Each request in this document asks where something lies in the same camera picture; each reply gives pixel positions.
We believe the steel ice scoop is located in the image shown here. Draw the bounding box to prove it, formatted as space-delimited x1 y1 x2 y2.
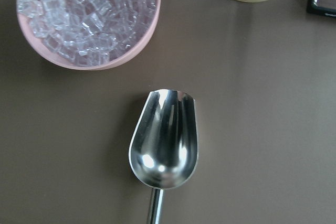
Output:
128 89 199 223

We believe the clear ice cubes pile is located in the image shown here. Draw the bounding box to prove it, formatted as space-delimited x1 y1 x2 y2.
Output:
17 0 156 67

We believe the pink bowl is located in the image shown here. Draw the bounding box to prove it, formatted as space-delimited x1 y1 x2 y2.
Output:
17 0 161 70

